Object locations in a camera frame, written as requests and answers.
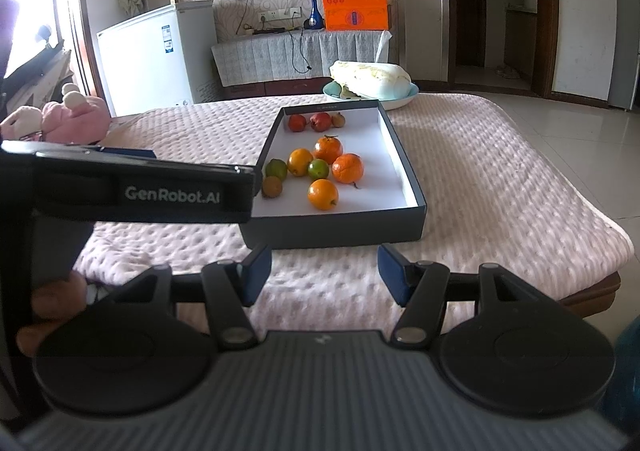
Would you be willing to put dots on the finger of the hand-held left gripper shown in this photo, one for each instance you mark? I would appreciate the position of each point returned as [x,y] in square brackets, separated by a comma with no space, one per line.
[130,153]

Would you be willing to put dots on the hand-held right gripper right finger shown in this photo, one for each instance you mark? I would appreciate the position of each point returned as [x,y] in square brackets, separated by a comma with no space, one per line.
[390,271]

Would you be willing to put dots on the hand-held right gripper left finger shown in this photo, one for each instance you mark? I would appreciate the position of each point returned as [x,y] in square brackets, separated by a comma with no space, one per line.
[257,276]

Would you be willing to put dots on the grey cardboard box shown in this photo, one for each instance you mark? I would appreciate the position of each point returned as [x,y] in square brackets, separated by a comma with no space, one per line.
[330,231]

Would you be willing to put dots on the brown kiwi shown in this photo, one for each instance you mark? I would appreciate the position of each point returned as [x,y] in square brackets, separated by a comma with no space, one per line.
[272,187]

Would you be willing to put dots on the smooth orange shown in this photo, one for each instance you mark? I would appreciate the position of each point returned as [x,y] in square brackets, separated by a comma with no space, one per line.
[300,162]
[322,194]

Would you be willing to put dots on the olive green citrus fruit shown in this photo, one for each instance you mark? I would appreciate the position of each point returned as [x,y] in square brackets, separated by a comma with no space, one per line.
[276,169]

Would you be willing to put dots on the tangerine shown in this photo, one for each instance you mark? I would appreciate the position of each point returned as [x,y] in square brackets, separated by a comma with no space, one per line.
[328,149]
[347,168]

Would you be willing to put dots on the green fruit with stem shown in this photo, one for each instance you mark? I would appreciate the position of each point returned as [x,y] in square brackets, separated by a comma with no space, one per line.
[318,169]

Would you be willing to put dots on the small red apple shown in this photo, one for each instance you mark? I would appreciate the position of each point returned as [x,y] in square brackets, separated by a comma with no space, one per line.
[320,121]
[297,122]

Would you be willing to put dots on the small red-yellow fruit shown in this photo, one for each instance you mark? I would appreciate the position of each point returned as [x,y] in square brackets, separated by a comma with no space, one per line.
[338,119]

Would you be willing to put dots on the person's left hand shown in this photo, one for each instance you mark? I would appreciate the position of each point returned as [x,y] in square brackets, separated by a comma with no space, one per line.
[57,298]

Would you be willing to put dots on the pink plush toy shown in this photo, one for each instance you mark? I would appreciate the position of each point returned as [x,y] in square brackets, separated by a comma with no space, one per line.
[75,123]

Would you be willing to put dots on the white chest freezer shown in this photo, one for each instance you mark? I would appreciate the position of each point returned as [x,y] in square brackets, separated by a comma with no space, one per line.
[145,66]

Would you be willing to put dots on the grey striped cloth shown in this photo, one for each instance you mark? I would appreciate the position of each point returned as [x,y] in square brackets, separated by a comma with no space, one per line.
[40,81]

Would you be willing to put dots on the wooden television cabinet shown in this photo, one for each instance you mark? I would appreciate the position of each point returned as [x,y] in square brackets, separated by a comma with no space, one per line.
[270,90]

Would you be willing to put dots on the pale checkered tablecloth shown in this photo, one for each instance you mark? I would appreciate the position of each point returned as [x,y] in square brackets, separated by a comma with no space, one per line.
[260,56]

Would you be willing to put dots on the light blue plate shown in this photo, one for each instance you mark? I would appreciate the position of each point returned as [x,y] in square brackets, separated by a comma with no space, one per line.
[400,103]

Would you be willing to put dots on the dark power strip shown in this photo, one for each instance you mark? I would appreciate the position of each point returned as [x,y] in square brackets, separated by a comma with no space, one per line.
[270,31]

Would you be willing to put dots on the napa cabbage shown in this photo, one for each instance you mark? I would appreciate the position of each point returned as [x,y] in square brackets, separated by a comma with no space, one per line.
[375,78]

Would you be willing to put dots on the blue glass bottle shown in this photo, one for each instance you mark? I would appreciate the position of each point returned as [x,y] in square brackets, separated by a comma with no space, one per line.
[314,21]

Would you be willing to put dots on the blue round object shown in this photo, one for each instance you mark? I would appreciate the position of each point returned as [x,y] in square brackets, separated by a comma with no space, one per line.
[627,366]

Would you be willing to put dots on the orange gift box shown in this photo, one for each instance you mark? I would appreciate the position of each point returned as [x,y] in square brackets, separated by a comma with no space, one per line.
[352,3]

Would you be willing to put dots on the grey refrigerator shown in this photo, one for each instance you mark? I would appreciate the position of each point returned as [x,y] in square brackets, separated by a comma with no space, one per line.
[625,41]

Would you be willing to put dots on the wooden window frame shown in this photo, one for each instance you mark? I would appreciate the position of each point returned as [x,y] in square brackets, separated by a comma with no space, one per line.
[85,31]

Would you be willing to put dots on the wooden bed frame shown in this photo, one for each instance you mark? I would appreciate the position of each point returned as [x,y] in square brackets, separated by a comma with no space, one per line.
[595,288]

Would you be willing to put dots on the dark wooden door frame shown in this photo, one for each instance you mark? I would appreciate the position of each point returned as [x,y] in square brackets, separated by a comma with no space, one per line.
[545,6]

